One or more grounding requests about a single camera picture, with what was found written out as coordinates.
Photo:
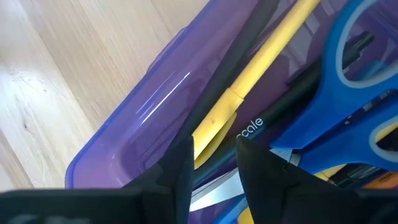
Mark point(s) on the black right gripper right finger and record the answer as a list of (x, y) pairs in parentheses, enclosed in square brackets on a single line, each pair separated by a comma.
[(273, 193)]

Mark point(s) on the clear pen with black grip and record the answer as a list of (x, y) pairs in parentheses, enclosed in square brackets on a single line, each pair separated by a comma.
[(357, 46)]

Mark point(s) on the purple plastic supply box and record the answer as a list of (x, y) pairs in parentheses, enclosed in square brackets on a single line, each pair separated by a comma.
[(140, 124)]

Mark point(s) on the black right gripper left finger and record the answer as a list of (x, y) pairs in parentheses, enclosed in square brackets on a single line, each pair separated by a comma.
[(174, 186)]

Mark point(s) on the orange pencil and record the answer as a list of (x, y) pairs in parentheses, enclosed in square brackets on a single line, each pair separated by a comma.
[(382, 183)]

